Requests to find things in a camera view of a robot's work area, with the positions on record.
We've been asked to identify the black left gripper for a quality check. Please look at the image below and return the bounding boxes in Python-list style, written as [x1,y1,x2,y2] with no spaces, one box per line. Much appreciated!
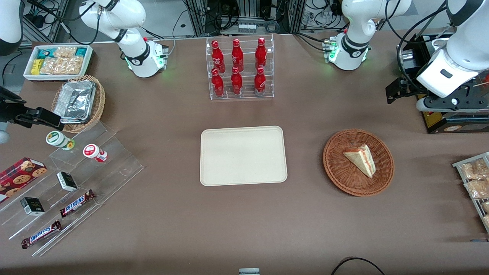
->
[385,78,489,108]

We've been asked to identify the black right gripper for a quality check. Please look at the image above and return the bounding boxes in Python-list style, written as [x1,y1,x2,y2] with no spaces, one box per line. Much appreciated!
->
[0,86,65,131]

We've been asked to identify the triangular sandwich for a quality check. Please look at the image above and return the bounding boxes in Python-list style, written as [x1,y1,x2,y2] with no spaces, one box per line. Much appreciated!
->
[343,144,377,178]

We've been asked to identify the light wicker basket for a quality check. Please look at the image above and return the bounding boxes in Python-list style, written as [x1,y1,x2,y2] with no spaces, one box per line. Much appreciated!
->
[51,74,106,133]

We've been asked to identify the tray of packaged snacks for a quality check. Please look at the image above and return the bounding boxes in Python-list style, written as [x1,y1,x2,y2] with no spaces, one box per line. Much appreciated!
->
[452,152,489,234]

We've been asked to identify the brown wicker basket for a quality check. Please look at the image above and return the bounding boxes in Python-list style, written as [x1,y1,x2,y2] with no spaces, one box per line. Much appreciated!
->
[323,129,395,197]

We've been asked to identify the beige rectangular tray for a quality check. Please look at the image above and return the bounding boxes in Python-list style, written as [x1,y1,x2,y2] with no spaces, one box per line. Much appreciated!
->
[199,126,288,187]

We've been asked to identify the green lid yogurt cup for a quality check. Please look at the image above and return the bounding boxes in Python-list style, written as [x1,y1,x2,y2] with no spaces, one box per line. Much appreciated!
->
[46,131,76,151]

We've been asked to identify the aluminium foil container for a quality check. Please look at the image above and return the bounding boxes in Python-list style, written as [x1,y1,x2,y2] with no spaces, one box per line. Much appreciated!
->
[53,79,97,125]

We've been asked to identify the black food warmer machine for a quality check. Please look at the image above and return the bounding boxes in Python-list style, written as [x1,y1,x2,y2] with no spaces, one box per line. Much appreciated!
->
[397,32,489,134]

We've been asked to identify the clear cracker bag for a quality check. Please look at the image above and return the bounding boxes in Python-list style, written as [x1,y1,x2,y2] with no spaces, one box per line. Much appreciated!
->
[53,46,77,58]
[39,57,84,76]

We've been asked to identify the red lid yogurt cup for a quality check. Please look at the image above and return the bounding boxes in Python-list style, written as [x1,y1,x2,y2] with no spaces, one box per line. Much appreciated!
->
[83,144,108,163]

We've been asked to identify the red cookie box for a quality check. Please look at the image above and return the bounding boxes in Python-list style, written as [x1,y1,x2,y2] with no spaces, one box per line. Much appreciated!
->
[0,157,48,204]

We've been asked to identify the small black box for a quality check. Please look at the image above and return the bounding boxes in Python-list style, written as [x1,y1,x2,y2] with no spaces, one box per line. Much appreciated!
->
[20,197,45,217]
[57,171,78,192]

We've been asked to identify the white rectangular snack bin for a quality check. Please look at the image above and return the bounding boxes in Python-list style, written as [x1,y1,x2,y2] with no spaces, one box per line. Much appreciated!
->
[23,44,94,83]

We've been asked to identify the clear acrylic stepped display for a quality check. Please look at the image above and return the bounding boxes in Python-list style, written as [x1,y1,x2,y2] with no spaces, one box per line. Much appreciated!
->
[0,121,145,257]

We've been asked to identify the Snickers chocolate bar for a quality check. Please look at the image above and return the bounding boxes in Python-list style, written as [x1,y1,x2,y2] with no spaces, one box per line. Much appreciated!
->
[59,189,96,218]
[21,220,62,249]

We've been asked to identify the red cola bottle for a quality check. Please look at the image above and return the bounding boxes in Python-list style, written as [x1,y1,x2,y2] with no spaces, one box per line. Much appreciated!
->
[211,68,225,97]
[254,67,266,96]
[255,37,267,71]
[232,39,244,73]
[211,40,226,74]
[231,66,243,95]

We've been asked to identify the clear acrylic bottle rack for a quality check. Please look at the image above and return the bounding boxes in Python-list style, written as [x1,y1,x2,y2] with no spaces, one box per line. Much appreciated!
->
[206,34,275,100]

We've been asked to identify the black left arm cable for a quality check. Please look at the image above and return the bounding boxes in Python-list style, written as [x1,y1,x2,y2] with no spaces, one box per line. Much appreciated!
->
[385,0,448,96]

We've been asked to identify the black cable loop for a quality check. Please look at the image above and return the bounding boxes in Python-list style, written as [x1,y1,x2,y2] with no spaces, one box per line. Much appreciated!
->
[330,257,386,275]

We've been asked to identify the aluminium equipment frame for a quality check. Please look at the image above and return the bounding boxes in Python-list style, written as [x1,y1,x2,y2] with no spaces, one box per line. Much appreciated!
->
[183,0,306,37]

